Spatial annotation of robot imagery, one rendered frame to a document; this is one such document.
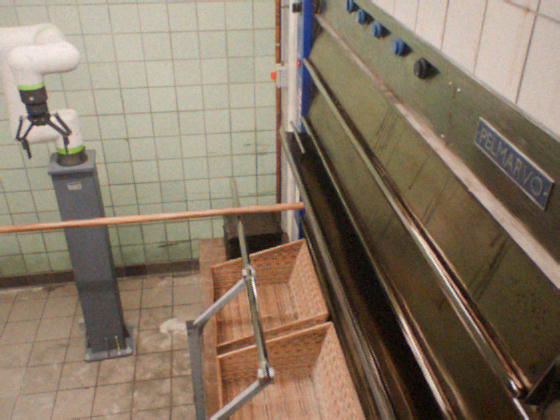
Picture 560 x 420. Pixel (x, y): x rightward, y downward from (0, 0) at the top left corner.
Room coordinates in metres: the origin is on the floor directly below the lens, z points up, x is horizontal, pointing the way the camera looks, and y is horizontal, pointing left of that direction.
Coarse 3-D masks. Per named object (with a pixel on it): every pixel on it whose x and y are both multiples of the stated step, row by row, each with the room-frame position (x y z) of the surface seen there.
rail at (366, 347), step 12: (288, 144) 2.19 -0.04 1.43; (288, 156) 2.11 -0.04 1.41; (300, 180) 1.87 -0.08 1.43; (312, 204) 1.70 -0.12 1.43; (312, 216) 1.63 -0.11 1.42; (324, 240) 1.48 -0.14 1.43; (336, 264) 1.36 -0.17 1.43; (336, 276) 1.30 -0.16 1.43; (348, 300) 1.19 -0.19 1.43; (348, 312) 1.16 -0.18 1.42; (360, 324) 1.10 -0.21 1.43; (360, 336) 1.06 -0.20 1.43; (372, 360) 0.98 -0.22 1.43; (372, 372) 0.95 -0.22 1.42; (384, 384) 0.91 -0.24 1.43; (384, 396) 0.87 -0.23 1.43; (384, 408) 0.85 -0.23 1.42
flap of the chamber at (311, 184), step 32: (288, 160) 2.10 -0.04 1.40; (320, 160) 2.11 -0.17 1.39; (320, 192) 1.83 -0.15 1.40; (352, 256) 1.44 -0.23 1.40; (352, 288) 1.28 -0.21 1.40; (384, 320) 1.15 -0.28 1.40; (384, 352) 1.03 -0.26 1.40; (416, 384) 0.94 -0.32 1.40; (384, 416) 0.84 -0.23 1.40; (416, 416) 0.85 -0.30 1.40
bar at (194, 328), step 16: (240, 224) 1.97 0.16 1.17; (240, 240) 1.86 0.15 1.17; (240, 288) 1.64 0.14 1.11; (224, 304) 1.63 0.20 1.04; (256, 304) 1.48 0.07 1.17; (192, 320) 1.64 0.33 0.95; (256, 320) 1.40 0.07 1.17; (192, 336) 1.61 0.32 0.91; (256, 336) 1.33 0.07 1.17; (192, 352) 1.60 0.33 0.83; (192, 368) 1.60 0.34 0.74; (272, 368) 1.20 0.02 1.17; (256, 384) 1.18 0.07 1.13; (240, 400) 1.16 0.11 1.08; (224, 416) 1.15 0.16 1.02
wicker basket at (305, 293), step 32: (256, 256) 2.30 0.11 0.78; (288, 256) 2.32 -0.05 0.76; (224, 288) 2.28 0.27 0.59; (256, 288) 2.28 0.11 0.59; (288, 288) 2.28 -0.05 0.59; (320, 288) 1.96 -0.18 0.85; (224, 320) 2.05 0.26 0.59; (288, 320) 2.04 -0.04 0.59; (320, 320) 1.80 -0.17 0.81; (224, 352) 1.74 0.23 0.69
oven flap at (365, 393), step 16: (304, 224) 2.31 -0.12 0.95; (320, 256) 2.04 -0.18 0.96; (320, 272) 1.94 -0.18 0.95; (336, 304) 1.73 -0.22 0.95; (336, 320) 1.64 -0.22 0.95; (352, 352) 1.48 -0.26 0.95; (352, 368) 1.41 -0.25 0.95; (368, 384) 1.32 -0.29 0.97; (368, 400) 1.28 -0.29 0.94; (368, 416) 1.21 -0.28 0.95
